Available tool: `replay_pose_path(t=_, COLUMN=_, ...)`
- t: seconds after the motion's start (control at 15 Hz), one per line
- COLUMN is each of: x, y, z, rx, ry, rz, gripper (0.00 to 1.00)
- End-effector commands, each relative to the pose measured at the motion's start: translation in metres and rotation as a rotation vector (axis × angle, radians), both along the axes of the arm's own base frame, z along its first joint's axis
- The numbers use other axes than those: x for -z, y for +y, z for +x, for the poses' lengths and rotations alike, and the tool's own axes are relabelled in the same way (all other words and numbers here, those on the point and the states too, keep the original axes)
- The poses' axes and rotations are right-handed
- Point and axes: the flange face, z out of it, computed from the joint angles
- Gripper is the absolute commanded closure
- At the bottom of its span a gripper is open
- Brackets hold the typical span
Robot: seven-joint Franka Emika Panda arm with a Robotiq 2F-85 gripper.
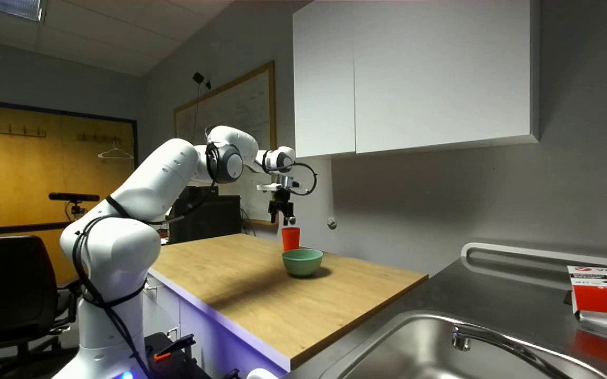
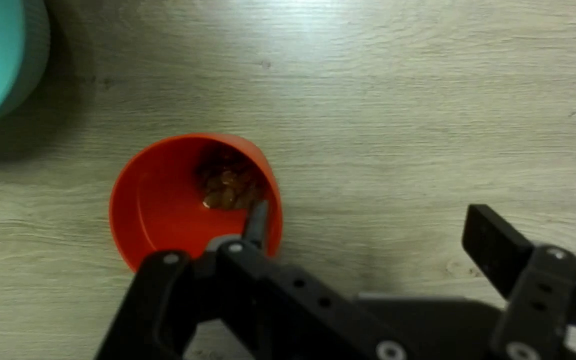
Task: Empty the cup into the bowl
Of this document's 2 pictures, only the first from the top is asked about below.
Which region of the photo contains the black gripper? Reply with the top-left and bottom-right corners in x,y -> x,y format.
268,188 -> 297,229

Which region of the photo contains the orange plastic cup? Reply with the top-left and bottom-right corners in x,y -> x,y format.
281,226 -> 304,255

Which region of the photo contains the green ceramic bowl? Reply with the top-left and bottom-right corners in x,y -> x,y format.
281,246 -> 327,280

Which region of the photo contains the black monitor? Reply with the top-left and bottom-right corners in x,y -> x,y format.
164,185 -> 245,246

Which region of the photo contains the wood framed whiteboard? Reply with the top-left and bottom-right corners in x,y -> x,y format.
170,59 -> 277,234

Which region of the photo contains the black equipment with red parts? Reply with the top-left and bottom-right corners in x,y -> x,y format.
140,332 -> 199,379

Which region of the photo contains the stainless steel sink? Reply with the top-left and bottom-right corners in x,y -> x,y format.
338,311 -> 607,379

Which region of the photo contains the chrome faucet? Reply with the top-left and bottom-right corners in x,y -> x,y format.
448,321 -> 565,379

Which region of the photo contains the black office chair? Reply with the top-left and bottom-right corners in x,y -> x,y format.
0,234 -> 80,366

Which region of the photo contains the red and white box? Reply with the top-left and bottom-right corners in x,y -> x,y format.
565,263 -> 607,335

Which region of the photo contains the ceiling light panel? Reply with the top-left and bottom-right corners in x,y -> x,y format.
0,0 -> 46,24

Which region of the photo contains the small black wall camera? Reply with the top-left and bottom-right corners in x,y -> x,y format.
189,70 -> 214,91

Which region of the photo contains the white wall cabinet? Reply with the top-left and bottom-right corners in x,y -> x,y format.
290,0 -> 539,160

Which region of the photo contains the black camera on stand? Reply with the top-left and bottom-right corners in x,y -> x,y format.
46,189 -> 100,224

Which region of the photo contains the white metal rail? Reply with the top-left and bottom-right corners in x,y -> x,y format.
460,240 -> 607,281

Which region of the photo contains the wooden wall panel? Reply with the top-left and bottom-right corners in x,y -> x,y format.
0,97 -> 140,287

